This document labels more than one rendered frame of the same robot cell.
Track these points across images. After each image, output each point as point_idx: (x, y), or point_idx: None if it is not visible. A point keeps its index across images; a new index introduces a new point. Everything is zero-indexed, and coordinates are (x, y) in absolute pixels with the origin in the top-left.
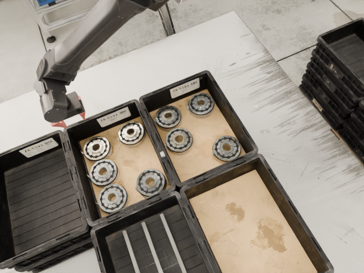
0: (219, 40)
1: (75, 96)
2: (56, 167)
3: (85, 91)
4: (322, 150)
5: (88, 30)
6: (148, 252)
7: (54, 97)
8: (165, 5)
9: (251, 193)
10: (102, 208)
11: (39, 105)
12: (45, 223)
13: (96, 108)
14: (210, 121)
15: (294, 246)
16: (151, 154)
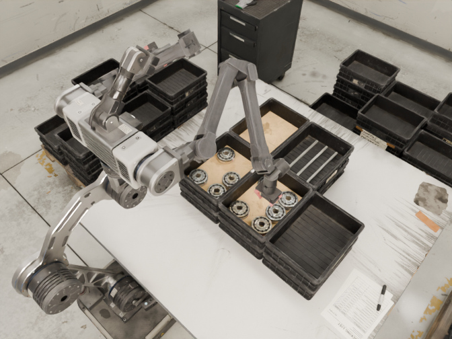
0: (108, 208)
1: (258, 185)
2: (288, 250)
3: (200, 298)
4: (194, 130)
5: (258, 111)
6: (303, 173)
7: (279, 159)
8: (70, 264)
9: (246, 140)
10: (297, 200)
11: (233, 337)
12: (324, 234)
13: (214, 277)
14: (207, 171)
15: (263, 120)
16: (247, 194)
